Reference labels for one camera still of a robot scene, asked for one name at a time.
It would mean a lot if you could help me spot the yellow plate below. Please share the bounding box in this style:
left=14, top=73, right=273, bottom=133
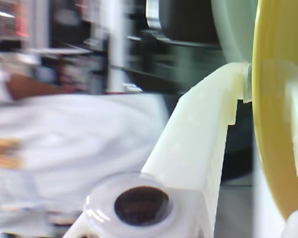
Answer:
left=252, top=0, right=298, bottom=220

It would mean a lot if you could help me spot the plastic googly eye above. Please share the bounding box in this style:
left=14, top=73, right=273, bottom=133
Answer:
left=85, top=173, right=176, bottom=236

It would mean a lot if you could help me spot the cream white plate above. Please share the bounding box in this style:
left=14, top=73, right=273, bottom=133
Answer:
left=211, top=0, right=260, bottom=66

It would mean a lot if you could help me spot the person in white shirt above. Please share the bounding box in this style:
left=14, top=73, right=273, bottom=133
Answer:
left=0, top=59, right=169, bottom=229

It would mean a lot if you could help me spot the black chair chrome frame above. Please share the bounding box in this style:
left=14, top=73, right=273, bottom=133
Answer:
left=145, top=0, right=221, bottom=44

